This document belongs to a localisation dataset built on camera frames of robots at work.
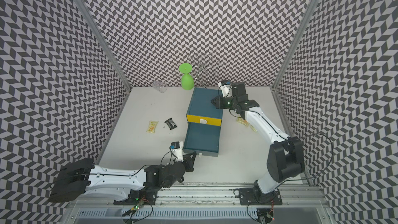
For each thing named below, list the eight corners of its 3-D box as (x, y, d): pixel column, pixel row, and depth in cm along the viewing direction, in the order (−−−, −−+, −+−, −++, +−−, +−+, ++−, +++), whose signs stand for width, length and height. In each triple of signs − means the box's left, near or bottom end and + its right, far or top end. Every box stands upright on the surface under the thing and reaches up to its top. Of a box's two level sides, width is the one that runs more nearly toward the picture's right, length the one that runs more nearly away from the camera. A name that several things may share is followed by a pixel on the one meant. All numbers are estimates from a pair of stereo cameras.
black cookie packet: (170, 130, 98) (169, 129, 96) (164, 122, 102) (164, 121, 100) (177, 126, 100) (176, 124, 98) (171, 118, 104) (171, 117, 102)
